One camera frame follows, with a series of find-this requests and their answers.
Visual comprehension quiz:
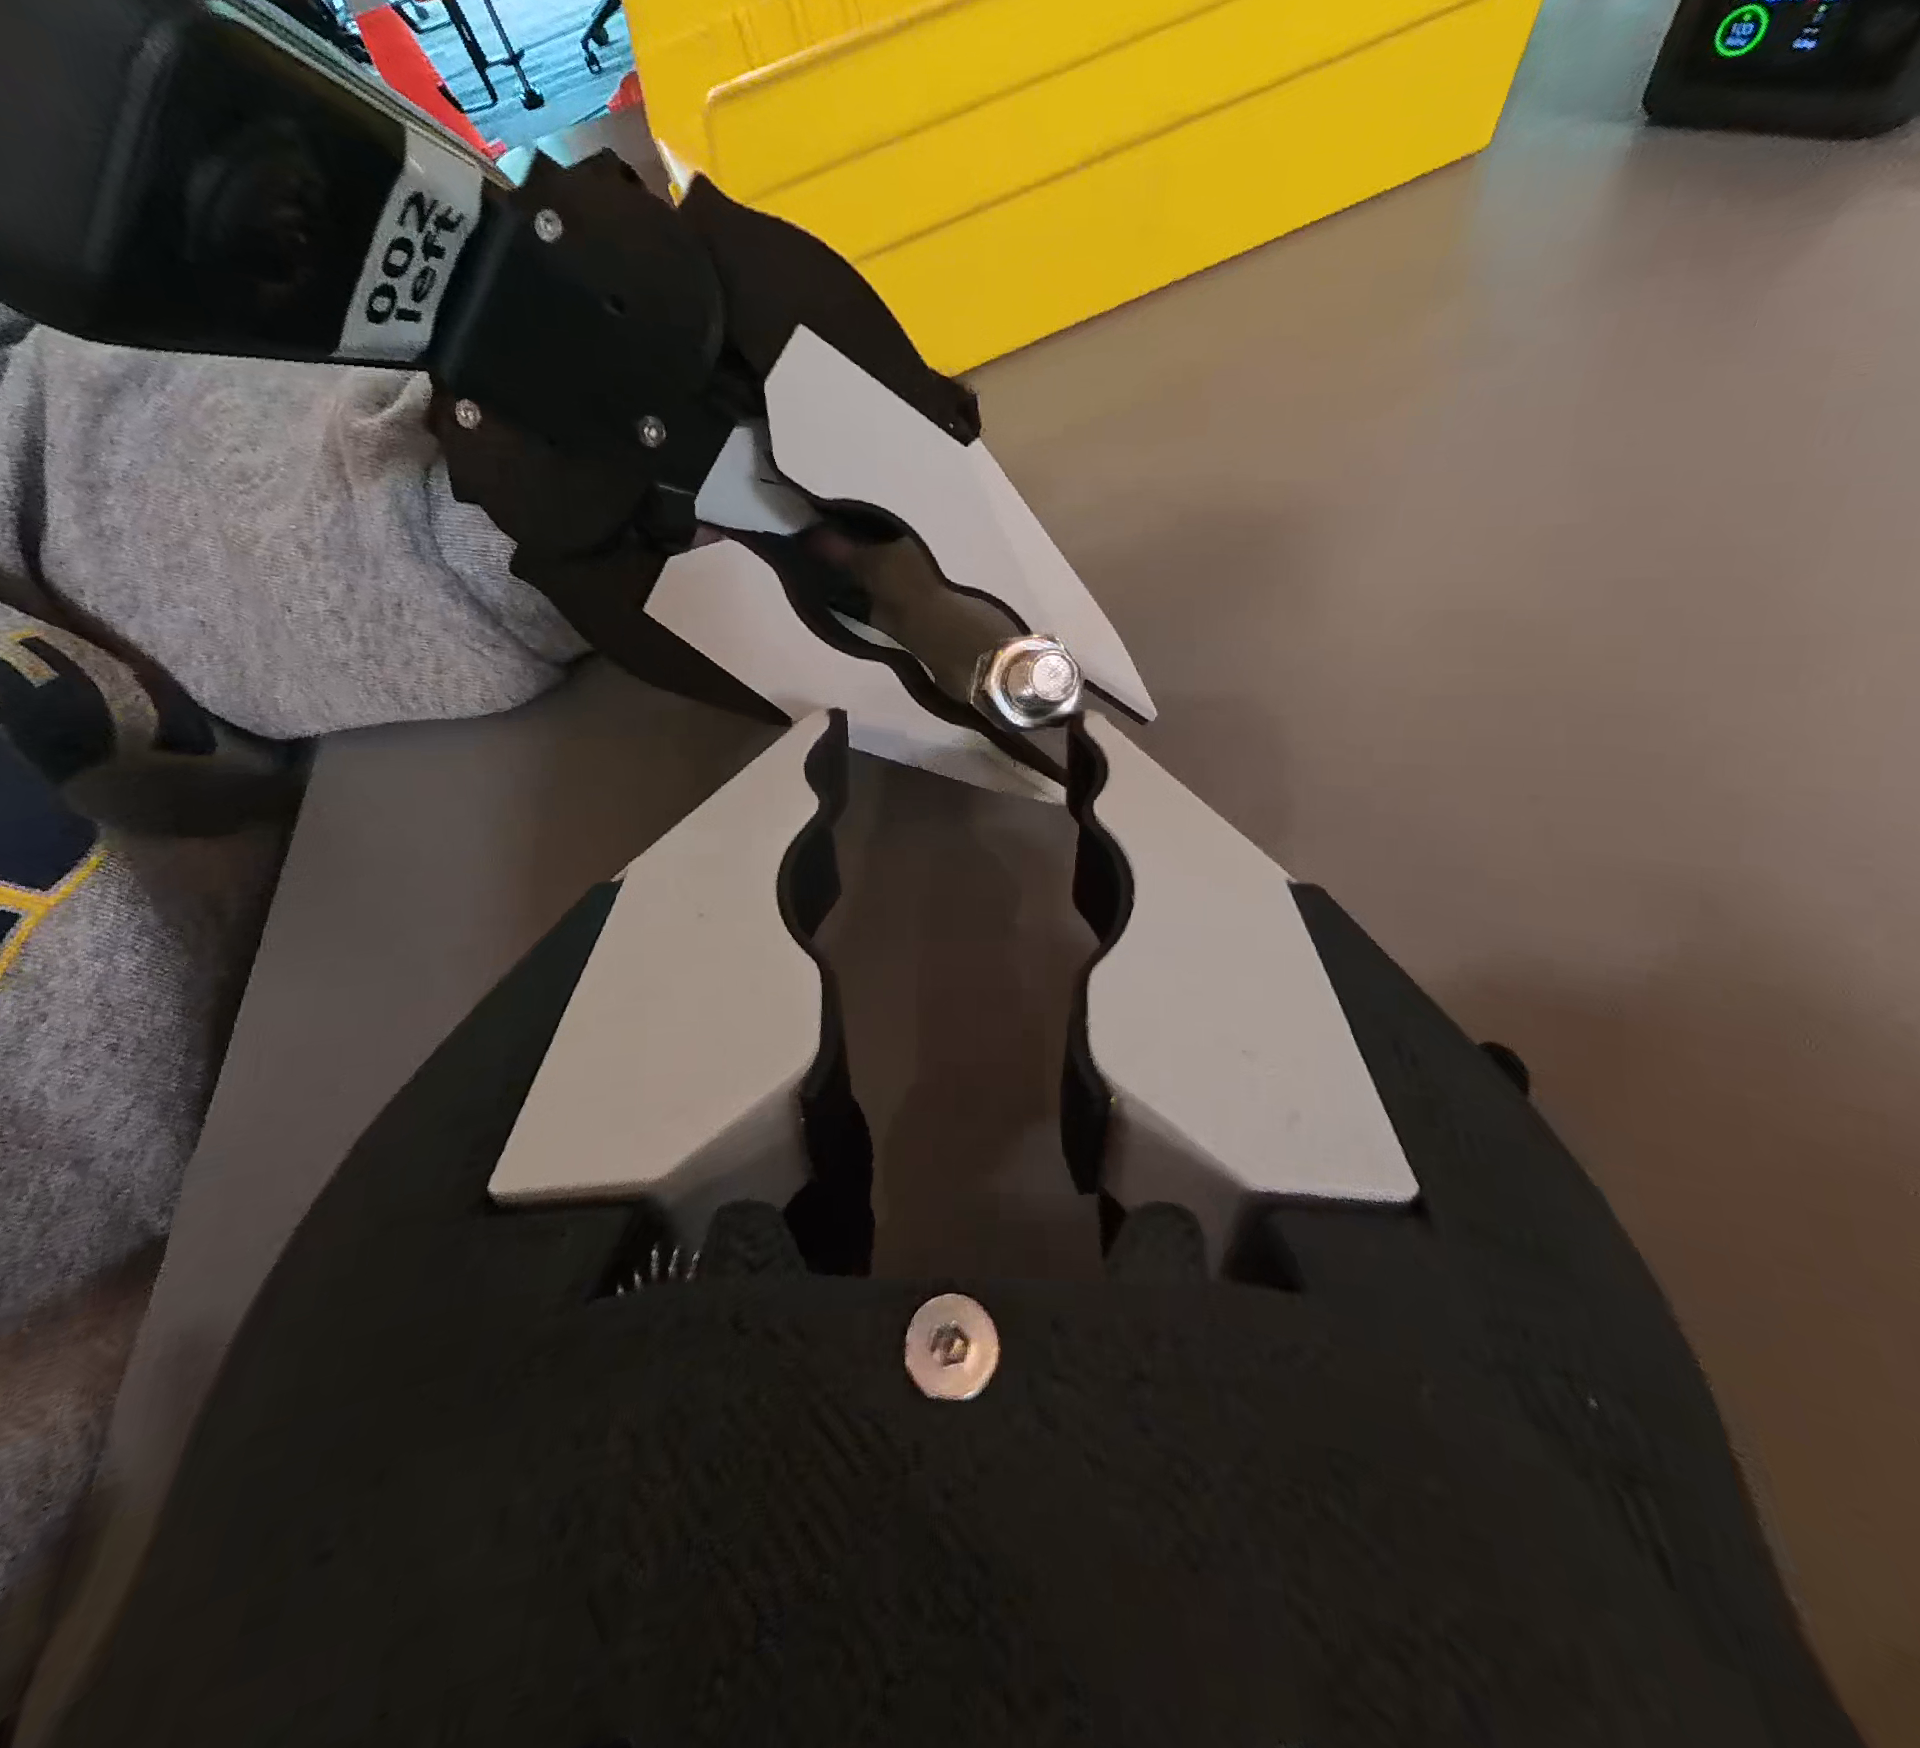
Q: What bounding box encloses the black portable power station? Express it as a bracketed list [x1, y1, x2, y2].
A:
[1641, 0, 1920, 143]

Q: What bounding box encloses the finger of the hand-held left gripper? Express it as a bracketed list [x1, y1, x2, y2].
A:
[692, 322, 1160, 728]
[644, 534, 1073, 808]

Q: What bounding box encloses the person's grey printed sweatshirt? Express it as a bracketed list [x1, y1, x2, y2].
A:
[0, 592, 319, 1630]

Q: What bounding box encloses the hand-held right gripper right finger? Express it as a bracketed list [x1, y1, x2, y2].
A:
[1054, 712, 1422, 1272]

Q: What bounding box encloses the orange traffic cone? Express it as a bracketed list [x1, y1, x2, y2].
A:
[292, 0, 500, 163]

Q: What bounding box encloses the person's left forearm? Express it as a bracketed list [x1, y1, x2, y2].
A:
[0, 309, 593, 740]

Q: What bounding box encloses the silver hex nut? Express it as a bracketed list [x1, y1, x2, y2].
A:
[966, 635, 1086, 734]

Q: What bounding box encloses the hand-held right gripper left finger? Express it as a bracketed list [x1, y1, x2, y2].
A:
[488, 712, 874, 1277]

